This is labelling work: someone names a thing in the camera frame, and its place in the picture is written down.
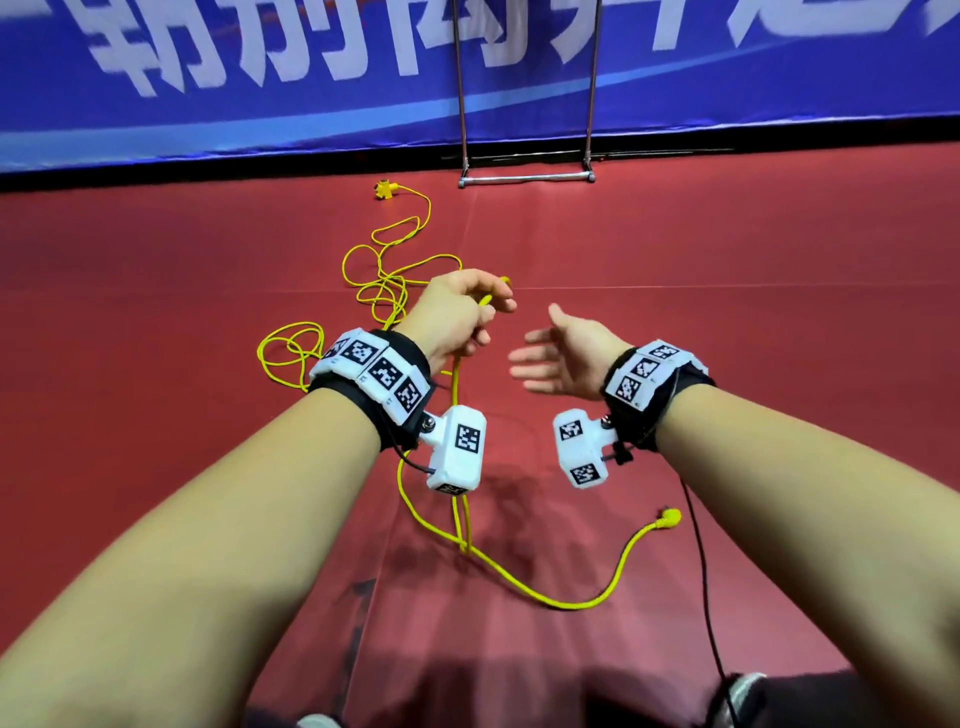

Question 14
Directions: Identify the person's right hand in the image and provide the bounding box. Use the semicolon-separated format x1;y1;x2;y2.
507;301;635;402

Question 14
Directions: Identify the person's left hand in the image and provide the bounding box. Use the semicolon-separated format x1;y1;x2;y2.
394;268;519;377

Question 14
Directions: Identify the yellow cord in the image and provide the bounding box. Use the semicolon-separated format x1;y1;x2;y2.
255;178;686;612

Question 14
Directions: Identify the metal rack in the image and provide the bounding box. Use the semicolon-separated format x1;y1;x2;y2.
445;0;605;189

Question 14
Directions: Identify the person's left forearm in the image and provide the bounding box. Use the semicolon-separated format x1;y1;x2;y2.
0;387;389;728

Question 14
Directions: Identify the person's right forearm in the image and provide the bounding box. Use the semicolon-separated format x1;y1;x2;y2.
652;382;960;728

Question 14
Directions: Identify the black marker wristband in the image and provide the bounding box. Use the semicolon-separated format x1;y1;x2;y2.
600;339;719;452
307;327;437;455

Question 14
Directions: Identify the blue banner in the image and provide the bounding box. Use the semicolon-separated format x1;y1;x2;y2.
0;0;960;174

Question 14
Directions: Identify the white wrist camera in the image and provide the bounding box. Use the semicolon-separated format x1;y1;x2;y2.
417;403;491;497
550;406;624;492

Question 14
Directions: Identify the black cable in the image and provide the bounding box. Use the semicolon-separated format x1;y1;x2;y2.
679;477;740;728

